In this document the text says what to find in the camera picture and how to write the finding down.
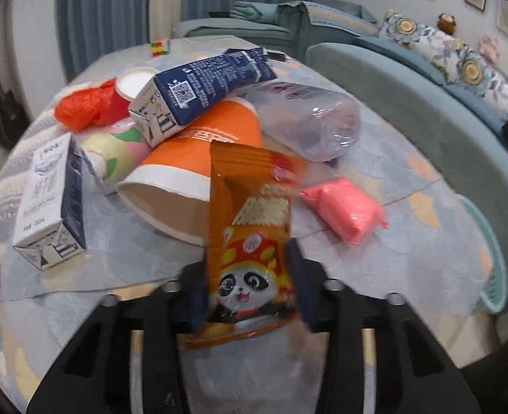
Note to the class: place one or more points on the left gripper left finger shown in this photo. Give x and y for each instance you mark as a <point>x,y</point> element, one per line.
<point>93,372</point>

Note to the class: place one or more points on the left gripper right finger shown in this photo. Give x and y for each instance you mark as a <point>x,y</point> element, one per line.
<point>414,374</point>

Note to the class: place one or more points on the white milk carton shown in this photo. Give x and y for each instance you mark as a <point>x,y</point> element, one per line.
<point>49,222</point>

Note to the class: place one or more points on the orange panda snack bag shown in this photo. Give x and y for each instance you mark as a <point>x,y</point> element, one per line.
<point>249,289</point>

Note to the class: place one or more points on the pink tissue pack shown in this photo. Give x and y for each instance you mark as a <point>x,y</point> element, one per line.
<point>348,210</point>

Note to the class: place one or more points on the large orange paper cup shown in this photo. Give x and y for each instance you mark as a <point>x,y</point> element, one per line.
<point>170,189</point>

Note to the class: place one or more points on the clear plastic bottle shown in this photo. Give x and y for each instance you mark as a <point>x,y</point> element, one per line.
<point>316,123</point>

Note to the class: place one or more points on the blue milk carton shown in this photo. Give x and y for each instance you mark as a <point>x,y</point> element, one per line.
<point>173,99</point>

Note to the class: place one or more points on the light blue laundry basket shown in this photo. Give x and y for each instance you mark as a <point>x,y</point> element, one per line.
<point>493,297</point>

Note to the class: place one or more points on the pink green yogurt bottle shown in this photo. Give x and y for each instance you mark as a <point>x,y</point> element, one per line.
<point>113,151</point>

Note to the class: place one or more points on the teal sofa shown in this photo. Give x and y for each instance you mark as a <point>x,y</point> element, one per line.
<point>456,131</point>

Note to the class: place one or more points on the black guitar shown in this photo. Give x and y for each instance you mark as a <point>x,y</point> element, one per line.
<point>13,119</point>

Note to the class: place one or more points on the red paper cup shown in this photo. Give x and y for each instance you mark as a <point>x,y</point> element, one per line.
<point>130,83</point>

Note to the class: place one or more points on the floral sofa cushion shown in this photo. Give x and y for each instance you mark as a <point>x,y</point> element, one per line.
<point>459,64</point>

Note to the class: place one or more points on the pink plush toy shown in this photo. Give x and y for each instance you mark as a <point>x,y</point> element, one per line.
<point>488,47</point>

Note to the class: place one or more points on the rubiks cube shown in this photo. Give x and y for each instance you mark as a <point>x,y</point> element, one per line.
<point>160,47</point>

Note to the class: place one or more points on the black remote control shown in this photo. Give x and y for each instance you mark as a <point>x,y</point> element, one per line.
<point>268,54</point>

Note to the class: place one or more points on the brown monkey plush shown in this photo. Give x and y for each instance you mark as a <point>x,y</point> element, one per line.
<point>447,23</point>

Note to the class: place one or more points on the folded teal blanket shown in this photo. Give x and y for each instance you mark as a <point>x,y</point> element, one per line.
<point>254,11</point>

